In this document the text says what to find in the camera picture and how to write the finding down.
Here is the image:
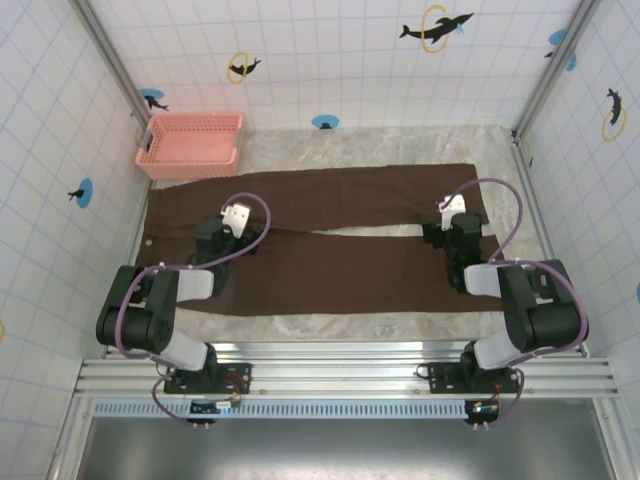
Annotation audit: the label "brown long pants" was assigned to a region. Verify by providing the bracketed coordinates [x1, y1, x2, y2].
[135, 162, 496, 317]

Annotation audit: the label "pink plastic basket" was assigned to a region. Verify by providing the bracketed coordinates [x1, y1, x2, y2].
[133, 112, 245, 181]

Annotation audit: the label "blue round seal sticker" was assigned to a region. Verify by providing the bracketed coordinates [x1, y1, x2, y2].
[66, 177, 95, 209]

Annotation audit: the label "blue oval dolphin sticker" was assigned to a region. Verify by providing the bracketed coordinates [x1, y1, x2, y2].
[136, 87, 171, 113]

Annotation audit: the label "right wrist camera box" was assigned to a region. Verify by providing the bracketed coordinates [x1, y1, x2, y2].
[438, 195, 469, 217]

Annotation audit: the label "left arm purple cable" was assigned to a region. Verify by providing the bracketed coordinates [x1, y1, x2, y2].
[113, 193, 274, 429]

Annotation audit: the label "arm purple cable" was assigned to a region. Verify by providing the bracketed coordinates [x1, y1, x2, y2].
[113, 193, 274, 429]
[446, 178, 590, 430]

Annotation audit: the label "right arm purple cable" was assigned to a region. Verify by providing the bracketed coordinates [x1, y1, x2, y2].
[446, 178, 590, 430]

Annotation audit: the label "right aluminium side rail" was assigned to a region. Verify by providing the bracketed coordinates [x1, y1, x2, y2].
[509, 130, 590, 359]

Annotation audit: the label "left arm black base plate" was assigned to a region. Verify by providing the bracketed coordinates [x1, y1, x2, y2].
[162, 360, 254, 397]

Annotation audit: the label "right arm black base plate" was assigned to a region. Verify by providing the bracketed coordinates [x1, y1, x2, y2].
[416, 359, 522, 397]

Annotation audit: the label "aluminium mounting rail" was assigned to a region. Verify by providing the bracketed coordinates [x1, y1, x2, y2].
[73, 341, 621, 401]

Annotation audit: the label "slotted cable duct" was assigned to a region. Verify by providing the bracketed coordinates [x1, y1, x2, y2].
[91, 398, 472, 420]

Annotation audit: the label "small dolphin ring sticker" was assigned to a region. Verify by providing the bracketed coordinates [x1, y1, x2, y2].
[226, 50, 263, 85]

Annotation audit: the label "right aluminium corner post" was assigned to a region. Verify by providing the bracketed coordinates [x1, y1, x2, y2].
[513, 0, 604, 140]

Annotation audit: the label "aluminium corner post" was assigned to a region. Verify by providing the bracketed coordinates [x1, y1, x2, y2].
[513, 0, 604, 140]
[73, 0, 152, 122]

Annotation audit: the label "dolphin ring wall sticker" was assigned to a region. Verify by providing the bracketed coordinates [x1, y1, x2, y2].
[600, 87, 629, 143]

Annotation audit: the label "left aluminium corner post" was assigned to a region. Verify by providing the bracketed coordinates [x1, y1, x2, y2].
[73, 0, 152, 122]

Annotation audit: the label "blue sticker behind post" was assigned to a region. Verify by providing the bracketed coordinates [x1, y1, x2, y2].
[543, 28, 578, 72]

